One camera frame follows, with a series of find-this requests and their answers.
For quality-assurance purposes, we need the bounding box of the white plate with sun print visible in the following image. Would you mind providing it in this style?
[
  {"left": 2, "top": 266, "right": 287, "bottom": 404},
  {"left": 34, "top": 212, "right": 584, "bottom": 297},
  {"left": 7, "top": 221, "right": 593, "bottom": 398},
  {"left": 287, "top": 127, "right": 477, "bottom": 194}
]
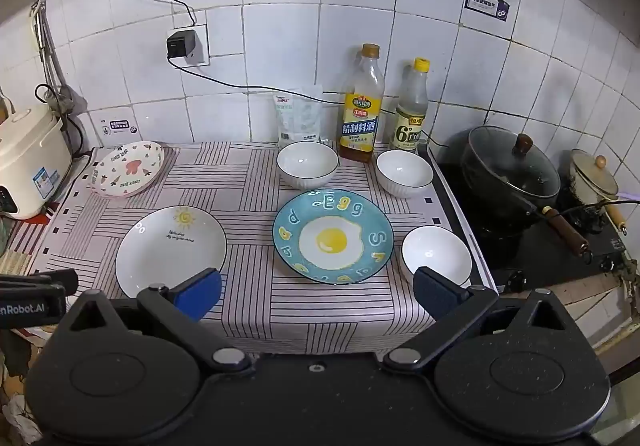
[{"left": 115, "top": 206, "right": 228, "bottom": 299}]

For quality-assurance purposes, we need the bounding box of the striped tablecloth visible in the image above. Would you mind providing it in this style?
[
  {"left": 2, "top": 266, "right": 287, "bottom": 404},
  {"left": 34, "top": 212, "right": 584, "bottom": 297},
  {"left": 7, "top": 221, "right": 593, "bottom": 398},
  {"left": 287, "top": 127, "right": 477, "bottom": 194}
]
[{"left": 10, "top": 141, "right": 499, "bottom": 358}]

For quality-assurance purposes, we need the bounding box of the black gas stove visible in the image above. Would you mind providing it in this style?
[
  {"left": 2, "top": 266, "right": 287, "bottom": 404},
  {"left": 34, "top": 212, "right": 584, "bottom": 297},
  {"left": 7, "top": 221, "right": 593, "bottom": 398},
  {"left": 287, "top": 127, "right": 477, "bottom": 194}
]
[{"left": 424, "top": 144, "right": 640, "bottom": 294}]

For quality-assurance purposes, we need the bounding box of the clear vinegar bottle yellow cap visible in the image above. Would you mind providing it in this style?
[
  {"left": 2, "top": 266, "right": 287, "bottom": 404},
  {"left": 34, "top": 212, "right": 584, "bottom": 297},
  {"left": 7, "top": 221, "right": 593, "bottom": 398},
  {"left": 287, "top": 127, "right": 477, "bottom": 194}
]
[{"left": 389, "top": 57, "right": 429, "bottom": 155}]

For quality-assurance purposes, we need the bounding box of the white wall sticker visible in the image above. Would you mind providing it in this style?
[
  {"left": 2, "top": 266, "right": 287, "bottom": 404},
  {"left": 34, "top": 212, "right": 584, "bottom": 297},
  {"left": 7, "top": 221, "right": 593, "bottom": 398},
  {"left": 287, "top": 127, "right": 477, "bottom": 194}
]
[{"left": 462, "top": 0, "right": 514, "bottom": 23}]

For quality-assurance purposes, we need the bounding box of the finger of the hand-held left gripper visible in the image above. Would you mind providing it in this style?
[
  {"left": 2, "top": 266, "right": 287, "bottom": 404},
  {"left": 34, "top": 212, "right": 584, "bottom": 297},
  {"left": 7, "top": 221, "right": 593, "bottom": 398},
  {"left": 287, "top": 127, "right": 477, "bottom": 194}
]
[{"left": 0, "top": 268, "right": 79, "bottom": 296}]

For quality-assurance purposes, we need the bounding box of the black power adapter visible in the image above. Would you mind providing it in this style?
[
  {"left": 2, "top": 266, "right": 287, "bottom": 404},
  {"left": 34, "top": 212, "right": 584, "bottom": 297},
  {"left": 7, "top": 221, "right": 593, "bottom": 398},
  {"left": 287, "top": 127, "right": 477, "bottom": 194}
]
[{"left": 166, "top": 29, "right": 199, "bottom": 63}]

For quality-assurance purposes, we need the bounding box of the white wall socket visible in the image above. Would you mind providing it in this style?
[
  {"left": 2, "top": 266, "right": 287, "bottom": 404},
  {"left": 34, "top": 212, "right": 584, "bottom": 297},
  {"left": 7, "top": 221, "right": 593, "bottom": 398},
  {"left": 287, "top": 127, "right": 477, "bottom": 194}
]
[{"left": 172, "top": 23, "right": 210, "bottom": 67}]

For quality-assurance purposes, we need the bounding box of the white rice cooker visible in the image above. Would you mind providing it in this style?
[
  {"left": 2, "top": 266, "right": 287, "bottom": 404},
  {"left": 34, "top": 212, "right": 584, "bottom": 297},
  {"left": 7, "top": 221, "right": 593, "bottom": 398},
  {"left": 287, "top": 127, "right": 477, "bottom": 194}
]
[{"left": 0, "top": 101, "right": 74, "bottom": 221}]

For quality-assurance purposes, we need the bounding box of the glass lid with wooden knob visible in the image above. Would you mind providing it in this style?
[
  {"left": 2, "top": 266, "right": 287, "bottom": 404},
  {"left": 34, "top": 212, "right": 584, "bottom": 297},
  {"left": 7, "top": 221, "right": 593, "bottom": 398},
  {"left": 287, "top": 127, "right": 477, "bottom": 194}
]
[{"left": 462, "top": 126, "right": 560, "bottom": 200}]

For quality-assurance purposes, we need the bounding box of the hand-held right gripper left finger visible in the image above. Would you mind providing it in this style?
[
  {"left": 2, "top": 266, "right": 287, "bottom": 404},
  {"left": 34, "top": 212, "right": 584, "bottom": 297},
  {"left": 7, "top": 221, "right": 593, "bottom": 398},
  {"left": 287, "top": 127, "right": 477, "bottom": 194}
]
[{"left": 65, "top": 267, "right": 253, "bottom": 374}]

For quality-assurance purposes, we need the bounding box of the black wok with wooden handle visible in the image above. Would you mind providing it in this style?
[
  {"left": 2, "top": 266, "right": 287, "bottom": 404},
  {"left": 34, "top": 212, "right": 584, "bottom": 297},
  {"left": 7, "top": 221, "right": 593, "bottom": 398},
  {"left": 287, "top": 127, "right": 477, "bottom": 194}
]
[{"left": 460, "top": 126, "right": 594, "bottom": 260}]

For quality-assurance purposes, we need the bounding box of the blue fried egg print plate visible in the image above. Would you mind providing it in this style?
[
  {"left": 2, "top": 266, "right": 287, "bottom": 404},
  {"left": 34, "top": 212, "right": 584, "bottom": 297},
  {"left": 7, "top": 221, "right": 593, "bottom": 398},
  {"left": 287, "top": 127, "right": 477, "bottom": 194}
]
[{"left": 272, "top": 188, "right": 394, "bottom": 285}]

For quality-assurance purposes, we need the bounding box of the white ribbed bowl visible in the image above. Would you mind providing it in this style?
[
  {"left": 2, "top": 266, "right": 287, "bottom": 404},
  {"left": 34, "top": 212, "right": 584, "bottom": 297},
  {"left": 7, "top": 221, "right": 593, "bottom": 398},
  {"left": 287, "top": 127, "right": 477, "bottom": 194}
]
[
  {"left": 401, "top": 226, "right": 473, "bottom": 290},
  {"left": 276, "top": 142, "right": 340, "bottom": 191},
  {"left": 376, "top": 150, "right": 434, "bottom": 199}
]

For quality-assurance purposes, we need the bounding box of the white salt bag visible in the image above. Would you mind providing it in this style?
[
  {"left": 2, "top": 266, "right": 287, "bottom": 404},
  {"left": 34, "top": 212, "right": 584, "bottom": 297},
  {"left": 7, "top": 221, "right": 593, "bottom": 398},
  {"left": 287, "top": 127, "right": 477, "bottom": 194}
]
[{"left": 272, "top": 85, "right": 324, "bottom": 148}]

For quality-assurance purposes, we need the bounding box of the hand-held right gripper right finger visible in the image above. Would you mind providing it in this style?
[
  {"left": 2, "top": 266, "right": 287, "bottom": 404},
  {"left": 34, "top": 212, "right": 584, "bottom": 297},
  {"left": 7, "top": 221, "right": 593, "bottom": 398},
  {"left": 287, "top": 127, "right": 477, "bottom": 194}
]
[{"left": 382, "top": 266, "right": 576, "bottom": 374}]

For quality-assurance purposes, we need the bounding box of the pink heart print plate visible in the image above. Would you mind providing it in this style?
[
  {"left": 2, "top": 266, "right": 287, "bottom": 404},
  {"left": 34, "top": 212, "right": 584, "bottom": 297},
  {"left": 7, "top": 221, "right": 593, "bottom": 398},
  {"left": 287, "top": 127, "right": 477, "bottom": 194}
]
[{"left": 89, "top": 141, "right": 166, "bottom": 198}]

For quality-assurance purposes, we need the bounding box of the cooking wine bottle yellow label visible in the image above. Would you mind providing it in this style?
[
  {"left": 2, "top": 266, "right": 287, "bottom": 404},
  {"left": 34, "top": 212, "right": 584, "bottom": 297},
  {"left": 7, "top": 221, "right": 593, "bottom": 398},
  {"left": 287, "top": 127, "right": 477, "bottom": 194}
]
[{"left": 339, "top": 43, "right": 386, "bottom": 163}]

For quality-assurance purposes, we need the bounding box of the cream enamel pot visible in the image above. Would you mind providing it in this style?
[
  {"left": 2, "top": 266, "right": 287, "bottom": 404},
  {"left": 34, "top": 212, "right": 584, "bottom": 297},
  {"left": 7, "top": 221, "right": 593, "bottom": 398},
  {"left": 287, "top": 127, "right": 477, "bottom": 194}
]
[{"left": 569, "top": 148, "right": 629, "bottom": 232}]

